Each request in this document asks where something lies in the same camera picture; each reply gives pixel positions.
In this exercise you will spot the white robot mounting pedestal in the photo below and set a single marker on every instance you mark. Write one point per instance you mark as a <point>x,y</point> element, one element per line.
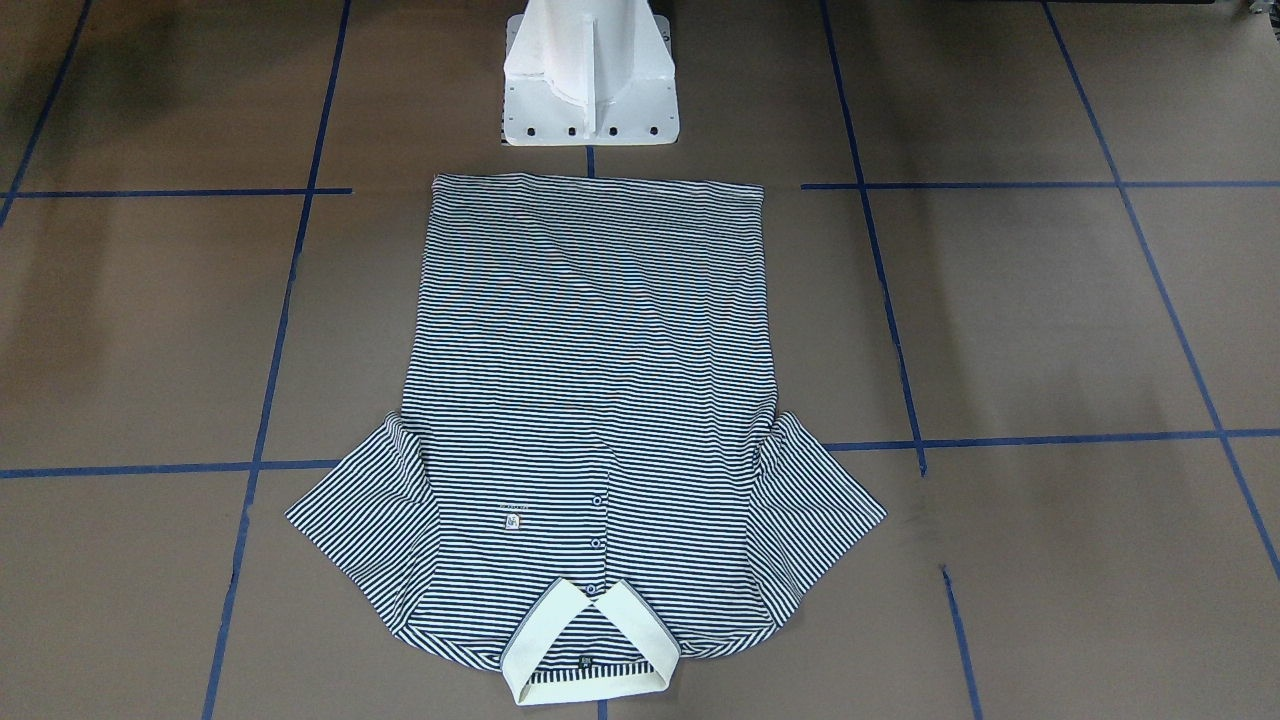
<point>589,73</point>

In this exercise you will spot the navy white striped polo shirt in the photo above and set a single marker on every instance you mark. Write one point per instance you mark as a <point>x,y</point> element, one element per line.
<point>588,479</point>

